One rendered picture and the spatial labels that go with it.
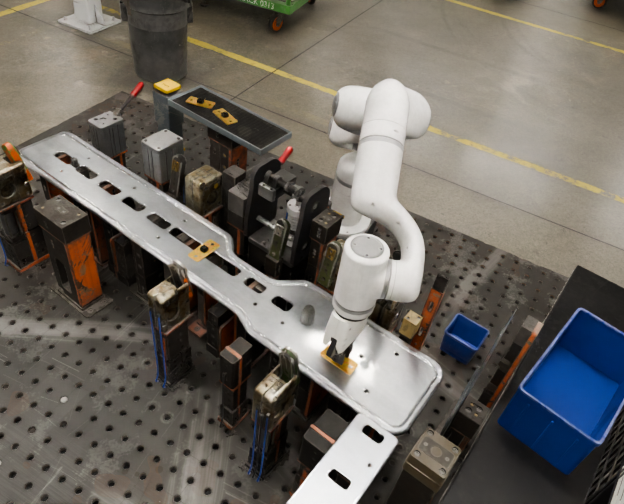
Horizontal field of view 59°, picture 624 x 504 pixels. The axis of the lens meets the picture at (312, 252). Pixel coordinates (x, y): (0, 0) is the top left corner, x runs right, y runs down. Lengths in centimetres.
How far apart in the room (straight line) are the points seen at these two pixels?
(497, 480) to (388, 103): 75
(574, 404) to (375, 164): 68
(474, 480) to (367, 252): 48
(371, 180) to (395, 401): 48
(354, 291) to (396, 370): 32
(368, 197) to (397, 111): 19
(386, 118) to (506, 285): 106
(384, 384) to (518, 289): 91
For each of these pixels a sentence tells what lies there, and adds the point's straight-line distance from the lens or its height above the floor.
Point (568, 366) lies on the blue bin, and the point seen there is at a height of 103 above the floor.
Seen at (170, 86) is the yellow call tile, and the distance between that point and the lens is 184.
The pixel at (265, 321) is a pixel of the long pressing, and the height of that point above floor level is 100.
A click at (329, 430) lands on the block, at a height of 98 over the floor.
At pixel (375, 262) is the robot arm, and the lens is 98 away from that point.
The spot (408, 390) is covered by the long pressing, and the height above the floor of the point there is 100.
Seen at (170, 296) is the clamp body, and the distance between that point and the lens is 131.
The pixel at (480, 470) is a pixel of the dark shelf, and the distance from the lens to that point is 118.
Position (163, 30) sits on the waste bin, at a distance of 418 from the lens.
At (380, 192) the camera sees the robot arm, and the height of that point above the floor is 140.
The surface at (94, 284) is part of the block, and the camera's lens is 173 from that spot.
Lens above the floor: 202
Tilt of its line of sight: 43 degrees down
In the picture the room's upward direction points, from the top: 9 degrees clockwise
